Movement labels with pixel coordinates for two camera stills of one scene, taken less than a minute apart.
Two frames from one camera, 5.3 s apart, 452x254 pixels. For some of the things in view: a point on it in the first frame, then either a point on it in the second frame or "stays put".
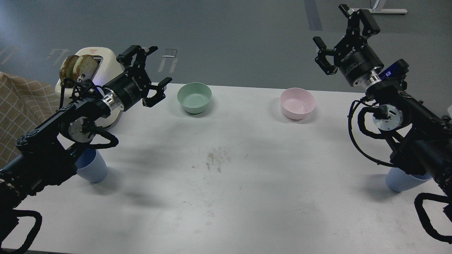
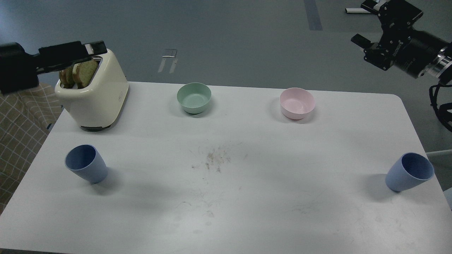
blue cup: x=90 y=166 stays put
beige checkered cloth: x=24 y=102 stays put
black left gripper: x=134 y=85 -> x=54 y=58
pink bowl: x=297 y=103 stays put
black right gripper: x=355 y=58 -> x=411 y=51
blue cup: x=397 y=180 stays put
